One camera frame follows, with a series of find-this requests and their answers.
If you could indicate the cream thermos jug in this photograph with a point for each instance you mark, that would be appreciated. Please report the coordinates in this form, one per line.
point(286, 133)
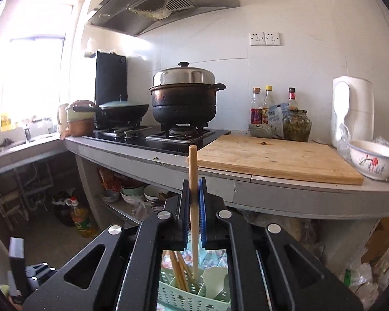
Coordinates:
point(62, 118)

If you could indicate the orange plastic basin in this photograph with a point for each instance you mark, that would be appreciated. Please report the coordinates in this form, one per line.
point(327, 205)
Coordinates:
point(81, 128)

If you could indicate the black box appliance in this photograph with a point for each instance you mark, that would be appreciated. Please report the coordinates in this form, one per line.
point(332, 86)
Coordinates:
point(112, 77)

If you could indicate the brown-cap sauce bottle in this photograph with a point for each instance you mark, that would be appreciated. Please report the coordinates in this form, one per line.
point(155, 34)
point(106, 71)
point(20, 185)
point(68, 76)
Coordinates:
point(256, 110)

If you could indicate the wooden cutting board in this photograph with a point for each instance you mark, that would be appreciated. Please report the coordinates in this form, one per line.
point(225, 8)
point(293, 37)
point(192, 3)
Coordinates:
point(278, 158)

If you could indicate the grey kitchen counter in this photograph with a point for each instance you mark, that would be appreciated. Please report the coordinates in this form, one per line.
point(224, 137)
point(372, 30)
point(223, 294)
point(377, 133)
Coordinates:
point(295, 197)

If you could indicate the yellow cooking oil bottle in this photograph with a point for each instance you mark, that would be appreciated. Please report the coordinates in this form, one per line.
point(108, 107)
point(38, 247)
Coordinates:
point(82, 222)

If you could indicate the red-cap sauce bottle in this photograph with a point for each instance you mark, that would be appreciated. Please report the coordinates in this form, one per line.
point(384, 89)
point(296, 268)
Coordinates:
point(292, 98)

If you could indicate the steel pot lid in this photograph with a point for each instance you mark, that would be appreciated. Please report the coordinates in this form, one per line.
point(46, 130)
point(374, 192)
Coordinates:
point(184, 76)

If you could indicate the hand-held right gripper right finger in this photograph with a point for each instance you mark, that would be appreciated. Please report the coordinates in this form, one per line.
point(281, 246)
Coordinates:
point(203, 220)

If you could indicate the stack of white bowls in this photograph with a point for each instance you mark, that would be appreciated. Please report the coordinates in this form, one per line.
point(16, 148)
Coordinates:
point(133, 196)

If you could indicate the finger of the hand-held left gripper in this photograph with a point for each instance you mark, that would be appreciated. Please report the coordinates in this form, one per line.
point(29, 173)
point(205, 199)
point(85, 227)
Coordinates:
point(39, 271)

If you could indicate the black jar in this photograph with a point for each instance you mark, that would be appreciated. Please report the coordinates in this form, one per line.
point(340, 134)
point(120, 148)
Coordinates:
point(63, 210)

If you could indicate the grey drain pipes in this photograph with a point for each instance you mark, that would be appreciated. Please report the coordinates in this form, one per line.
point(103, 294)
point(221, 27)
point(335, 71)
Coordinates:
point(22, 197)

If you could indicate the mint green utensil holder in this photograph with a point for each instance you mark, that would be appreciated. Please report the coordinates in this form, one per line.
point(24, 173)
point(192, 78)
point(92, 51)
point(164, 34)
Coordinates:
point(181, 301)

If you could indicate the grey rag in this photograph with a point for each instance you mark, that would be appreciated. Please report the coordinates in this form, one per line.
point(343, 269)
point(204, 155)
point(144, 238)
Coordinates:
point(261, 131)

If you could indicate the metal shelf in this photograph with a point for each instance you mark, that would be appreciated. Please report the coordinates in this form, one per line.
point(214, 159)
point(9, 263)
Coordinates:
point(120, 210)

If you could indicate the red snack packets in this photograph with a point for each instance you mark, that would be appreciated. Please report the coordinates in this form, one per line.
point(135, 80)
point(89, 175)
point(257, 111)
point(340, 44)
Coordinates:
point(110, 179)

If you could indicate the single bamboo chopstick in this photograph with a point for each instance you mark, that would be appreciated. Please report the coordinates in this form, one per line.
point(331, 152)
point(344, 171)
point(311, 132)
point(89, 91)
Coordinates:
point(193, 168)

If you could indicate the black cooking pot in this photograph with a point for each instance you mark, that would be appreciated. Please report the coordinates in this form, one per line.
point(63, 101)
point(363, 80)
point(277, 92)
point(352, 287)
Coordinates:
point(184, 105)

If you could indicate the white wall socket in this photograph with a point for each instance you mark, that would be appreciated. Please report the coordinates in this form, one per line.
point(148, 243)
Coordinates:
point(273, 39)
point(256, 39)

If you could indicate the black gas stove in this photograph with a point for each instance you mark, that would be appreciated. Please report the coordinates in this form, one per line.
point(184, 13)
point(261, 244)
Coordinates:
point(155, 142)

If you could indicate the white shell-shaped rice paddle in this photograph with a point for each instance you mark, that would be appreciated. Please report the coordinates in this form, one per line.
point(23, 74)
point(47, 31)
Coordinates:
point(214, 281)

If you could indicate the glass jar of pickles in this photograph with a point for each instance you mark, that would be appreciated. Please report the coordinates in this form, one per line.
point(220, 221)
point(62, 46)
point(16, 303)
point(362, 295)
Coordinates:
point(296, 126)

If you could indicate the teal wok lid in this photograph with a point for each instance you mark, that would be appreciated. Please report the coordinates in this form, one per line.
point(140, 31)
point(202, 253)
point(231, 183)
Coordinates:
point(123, 104)

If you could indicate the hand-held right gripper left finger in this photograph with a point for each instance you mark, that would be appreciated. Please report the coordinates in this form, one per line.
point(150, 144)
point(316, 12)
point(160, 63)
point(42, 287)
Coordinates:
point(183, 220)

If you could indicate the white floral enamel bowl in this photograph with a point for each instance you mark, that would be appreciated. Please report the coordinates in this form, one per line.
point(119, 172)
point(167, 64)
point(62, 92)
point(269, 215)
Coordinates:
point(372, 162)

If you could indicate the yellow-cap sauce bottle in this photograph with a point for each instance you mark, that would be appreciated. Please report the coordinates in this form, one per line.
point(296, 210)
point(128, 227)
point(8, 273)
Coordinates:
point(267, 100)

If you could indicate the white electric kettle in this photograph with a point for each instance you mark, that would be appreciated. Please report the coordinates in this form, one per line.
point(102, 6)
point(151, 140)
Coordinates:
point(356, 110)

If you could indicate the cardboard box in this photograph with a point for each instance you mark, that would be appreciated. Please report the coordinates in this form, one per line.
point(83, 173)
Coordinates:
point(382, 236)

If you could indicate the black wok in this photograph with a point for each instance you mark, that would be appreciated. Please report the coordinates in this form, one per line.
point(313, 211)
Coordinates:
point(123, 113)

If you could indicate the floral turquoise blanket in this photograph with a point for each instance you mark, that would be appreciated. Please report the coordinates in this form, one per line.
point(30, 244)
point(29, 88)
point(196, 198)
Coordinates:
point(210, 259)

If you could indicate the bundle of bamboo chopsticks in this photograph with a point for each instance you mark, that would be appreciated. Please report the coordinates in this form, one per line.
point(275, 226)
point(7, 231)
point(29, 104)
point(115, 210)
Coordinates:
point(178, 272)

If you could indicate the pile of clear plastic bags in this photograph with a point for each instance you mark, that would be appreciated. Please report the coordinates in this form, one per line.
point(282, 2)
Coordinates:
point(372, 278)

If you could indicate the window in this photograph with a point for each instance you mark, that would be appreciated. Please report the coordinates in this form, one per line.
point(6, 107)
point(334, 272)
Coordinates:
point(32, 77)

